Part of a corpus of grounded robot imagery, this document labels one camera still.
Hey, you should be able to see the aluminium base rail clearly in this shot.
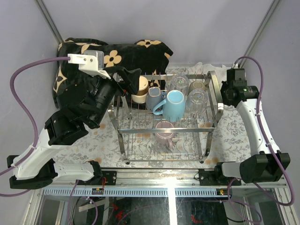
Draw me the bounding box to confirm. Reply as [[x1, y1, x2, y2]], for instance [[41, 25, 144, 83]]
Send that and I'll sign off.
[[41, 167, 288, 197]]

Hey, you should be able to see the left aluminium frame post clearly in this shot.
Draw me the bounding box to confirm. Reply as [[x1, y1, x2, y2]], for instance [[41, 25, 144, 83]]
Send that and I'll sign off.
[[34, 0, 63, 44]]

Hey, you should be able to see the aluminium frame post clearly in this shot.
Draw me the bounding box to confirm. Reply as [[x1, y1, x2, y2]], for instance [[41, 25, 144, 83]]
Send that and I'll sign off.
[[34, 0, 63, 44], [243, 0, 282, 57]]

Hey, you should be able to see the black floral plush blanket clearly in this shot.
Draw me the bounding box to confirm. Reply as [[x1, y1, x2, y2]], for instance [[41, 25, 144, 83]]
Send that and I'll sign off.
[[52, 37, 173, 101]]

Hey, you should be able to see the white crumpled cloth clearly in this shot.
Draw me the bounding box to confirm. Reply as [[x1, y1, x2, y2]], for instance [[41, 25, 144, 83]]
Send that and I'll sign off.
[[187, 61, 237, 111]]

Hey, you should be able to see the pink mug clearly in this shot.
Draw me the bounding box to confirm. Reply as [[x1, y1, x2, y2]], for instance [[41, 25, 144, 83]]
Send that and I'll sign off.
[[154, 120, 175, 149]]

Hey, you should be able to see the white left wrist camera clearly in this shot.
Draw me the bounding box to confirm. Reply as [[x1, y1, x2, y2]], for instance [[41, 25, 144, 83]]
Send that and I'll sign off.
[[67, 50, 111, 79]]

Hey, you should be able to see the grey textured coffee mug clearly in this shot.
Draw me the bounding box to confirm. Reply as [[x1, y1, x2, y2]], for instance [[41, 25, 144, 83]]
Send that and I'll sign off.
[[146, 87, 166, 112]]

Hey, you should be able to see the olive beige mug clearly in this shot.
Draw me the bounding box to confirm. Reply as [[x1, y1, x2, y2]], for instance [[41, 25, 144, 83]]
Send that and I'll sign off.
[[188, 80, 206, 94]]

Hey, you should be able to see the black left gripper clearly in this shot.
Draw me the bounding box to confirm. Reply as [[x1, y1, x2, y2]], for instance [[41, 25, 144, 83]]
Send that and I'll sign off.
[[89, 65, 140, 125]]

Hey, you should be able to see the clear glass tumbler front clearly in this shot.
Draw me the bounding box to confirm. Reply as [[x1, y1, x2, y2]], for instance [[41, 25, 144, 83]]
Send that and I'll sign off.
[[186, 89, 209, 119]]

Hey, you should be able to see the light blue mug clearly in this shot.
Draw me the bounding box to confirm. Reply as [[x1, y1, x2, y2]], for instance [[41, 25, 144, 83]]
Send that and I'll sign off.
[[153, 90, 186, 123]]

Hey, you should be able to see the clear glass tumbler rear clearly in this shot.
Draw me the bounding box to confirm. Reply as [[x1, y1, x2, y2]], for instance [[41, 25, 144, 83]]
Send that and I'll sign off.
[[168, 75, 189, 96]]

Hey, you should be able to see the right aluminium frame post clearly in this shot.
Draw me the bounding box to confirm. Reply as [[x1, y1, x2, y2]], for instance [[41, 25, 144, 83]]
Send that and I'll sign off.
[[243, 0, 282, 57]]

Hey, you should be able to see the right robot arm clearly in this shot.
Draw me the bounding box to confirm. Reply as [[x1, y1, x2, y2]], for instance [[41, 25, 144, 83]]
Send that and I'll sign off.
[[213, 68, 291, 185]]

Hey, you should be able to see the clear glass tumbler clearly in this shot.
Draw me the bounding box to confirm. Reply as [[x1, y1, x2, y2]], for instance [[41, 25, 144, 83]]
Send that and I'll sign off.
[[168, 75, 189, 96], [186, 89, 209, 119]]

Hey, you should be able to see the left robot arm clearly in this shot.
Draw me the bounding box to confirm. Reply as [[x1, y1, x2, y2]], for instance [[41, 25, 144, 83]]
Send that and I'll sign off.
[[7, 67, 141, 190]]

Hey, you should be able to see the floral patterned table mat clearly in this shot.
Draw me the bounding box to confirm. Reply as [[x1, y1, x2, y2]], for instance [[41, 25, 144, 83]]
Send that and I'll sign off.
[[50, 65, 258, 170]]

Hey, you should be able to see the stainless steel dish rack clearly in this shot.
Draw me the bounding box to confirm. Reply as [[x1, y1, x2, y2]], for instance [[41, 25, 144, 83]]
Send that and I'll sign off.
[[108, 71, 224, 164]]

